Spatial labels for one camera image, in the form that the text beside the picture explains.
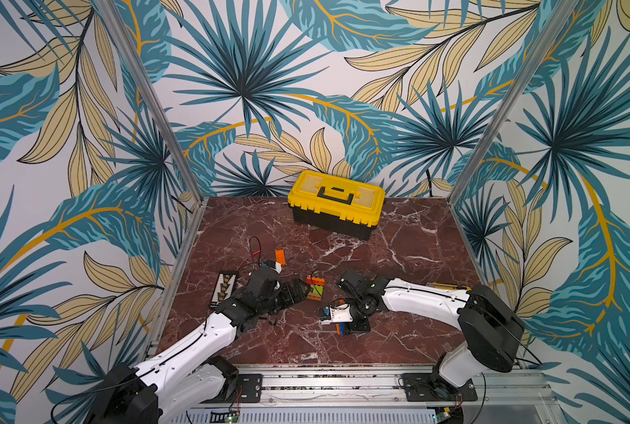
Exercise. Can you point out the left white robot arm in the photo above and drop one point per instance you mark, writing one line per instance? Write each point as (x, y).
(190, 372)

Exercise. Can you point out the green 2x4 brick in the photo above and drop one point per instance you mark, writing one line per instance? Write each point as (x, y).
(317, 290)

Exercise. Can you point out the yellow black toolbox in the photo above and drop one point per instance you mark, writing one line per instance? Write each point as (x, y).
(336, 204)

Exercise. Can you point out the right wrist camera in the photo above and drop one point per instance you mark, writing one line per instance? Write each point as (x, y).
(337, 314)

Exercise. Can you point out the yellow utility knife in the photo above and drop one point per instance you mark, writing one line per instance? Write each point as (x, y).
(451, 286)

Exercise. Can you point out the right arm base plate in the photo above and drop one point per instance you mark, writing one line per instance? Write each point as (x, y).
(421, 387)

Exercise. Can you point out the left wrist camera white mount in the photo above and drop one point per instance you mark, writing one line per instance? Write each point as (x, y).
(272, 265)

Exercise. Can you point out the aluminium front rail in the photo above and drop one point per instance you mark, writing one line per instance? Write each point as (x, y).
(371, 394)

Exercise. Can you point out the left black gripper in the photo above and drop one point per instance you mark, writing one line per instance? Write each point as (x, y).
(289, 298)

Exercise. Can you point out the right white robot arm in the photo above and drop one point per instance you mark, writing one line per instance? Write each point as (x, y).
(492, 331)

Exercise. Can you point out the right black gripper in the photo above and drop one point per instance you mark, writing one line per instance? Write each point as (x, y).
(358, 322)

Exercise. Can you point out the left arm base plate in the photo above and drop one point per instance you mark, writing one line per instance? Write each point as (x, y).
(245, 388)

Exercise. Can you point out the tan 2x4 brick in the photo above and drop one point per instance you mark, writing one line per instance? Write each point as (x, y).
(314, 296)

